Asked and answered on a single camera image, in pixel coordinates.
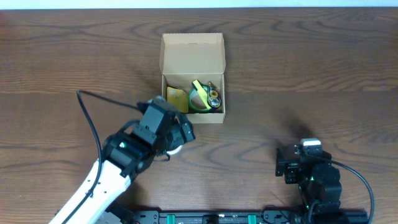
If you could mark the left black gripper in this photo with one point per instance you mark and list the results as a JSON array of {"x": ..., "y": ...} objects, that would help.
[{"x": 186, "y": 132}]

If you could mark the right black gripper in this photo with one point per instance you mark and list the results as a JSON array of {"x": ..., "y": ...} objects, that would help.
[{"x": 291, "y": 168}]

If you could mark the white tape roll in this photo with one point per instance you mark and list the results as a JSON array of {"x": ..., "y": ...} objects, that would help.
[{"x": 174, "y": 151}]

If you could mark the yellow sticky note pad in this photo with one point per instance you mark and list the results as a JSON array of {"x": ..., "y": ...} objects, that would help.
[{"x": 178, "y": 98}]

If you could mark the green tape roll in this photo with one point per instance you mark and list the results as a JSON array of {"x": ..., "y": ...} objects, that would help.
[{"x": 198, "y": 101}]

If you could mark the yellow highlighter pen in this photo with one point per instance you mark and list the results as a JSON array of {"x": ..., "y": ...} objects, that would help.
[{"x": 196, "y": 84}]

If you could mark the brown cardboard box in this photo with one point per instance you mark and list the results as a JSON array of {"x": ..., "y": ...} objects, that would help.
[{"x": 194, "y": 56}]

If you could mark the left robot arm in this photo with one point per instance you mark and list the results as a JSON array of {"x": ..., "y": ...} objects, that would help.
[{"x": 123, "y": 156}]

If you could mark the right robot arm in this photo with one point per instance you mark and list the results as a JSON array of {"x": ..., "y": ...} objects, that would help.
[{"x": 318, "y": 181}]

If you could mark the black mounting rail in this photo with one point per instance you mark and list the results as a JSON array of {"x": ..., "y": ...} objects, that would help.
[{"x": 251, "y": 217}]

